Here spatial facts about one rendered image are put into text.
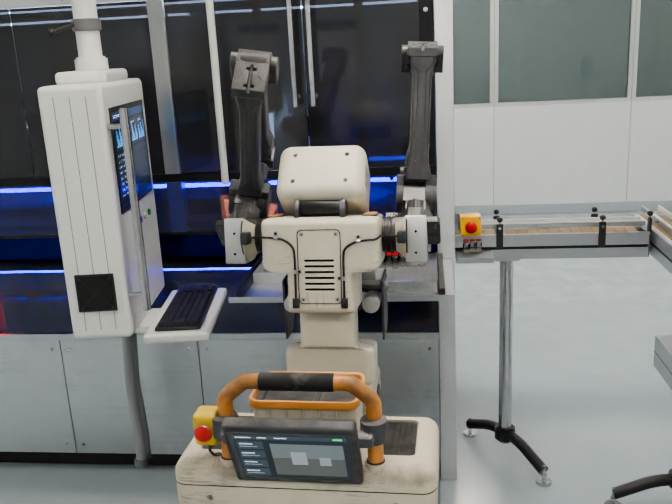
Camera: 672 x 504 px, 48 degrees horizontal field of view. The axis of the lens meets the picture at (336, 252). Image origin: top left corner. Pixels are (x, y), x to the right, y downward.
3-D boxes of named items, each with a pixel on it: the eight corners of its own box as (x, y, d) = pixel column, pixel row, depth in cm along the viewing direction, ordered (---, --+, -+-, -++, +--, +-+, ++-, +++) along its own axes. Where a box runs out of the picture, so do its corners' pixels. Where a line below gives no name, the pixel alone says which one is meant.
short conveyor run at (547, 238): (453, 261, 274) (453, 219, 270) (452, 250, 289) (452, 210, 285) (650, 258, 266) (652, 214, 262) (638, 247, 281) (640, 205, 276)
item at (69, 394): (64, 370, 409) (40, 212, 386) (449, 371, 383) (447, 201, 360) (-47, 470, 313) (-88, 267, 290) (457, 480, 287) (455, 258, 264)
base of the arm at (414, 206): (388, 222, 178) (440, 221, 176) (390, 196, 183) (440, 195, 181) (391, 244, 185) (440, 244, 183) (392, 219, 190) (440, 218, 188)
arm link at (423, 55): (402, 31, 185) (443, 32, 184) (402, 43, 198) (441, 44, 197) (395, 213, 187) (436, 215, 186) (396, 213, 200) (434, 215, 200)
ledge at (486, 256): (455, 253, 278) (454, 248, 278) (490, 252, 277) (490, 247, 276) (456, 263, 265) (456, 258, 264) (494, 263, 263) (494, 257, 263)
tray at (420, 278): (362, 262, 265) (362, 252, 265) (437, 261, 262) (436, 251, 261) (352, 292, 233) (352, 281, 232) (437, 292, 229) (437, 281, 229)
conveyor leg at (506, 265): (492, 434, 304) (493, 251, 284) (515, 435, 303) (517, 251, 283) (494, 446, 295) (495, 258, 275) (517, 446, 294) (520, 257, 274)
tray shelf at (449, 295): (260, 260, 281) (260, 255, 281) (450, 257, 273) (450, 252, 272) (228, 303, 235) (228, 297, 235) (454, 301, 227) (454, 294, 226)
